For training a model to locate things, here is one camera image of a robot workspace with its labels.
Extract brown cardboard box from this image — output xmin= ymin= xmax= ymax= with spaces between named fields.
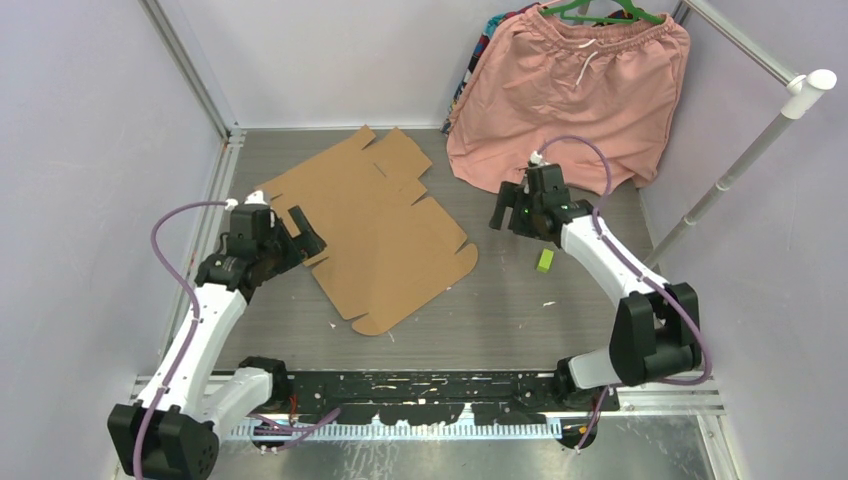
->
xmin=258 ymin=126 xmax=478 ymax=336

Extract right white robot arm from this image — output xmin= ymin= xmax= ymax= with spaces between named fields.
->
xmin=489 ymin=164 xmax=710 ymax=411

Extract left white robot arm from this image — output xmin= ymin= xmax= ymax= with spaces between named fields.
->
xmin=107 ymin=200 xmax=326 ymax=479

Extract small green block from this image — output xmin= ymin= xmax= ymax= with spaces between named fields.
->
xmin=536 ymin=248 xmax=555 ymax=273

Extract pink shorts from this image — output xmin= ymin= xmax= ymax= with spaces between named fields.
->
xmin=446 ymin=6 xmax=691 ymax=194

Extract colourful patterned garment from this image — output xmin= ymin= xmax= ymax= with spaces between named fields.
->
xmin=440 ymin=2 xmax=539 ymax=136

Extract green clothes hanger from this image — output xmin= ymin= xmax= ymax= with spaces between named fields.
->
xmin=539 ymin=0 xmax=665 ymax=25

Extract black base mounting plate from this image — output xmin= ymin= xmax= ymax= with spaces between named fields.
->
xmin=255 ymin=370 xmax=619 ymax=426

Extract white clothes rack stand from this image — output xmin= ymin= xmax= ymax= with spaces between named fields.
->
xmin=641 ymin=68 xmax=838 ymax=272

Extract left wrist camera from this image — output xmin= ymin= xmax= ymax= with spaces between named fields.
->
xmin=244 ymin=190 xmax=268 ymax=206

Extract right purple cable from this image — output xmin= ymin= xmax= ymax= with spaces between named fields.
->
xmin=535 ymin=135 xmax=714 ymax=387

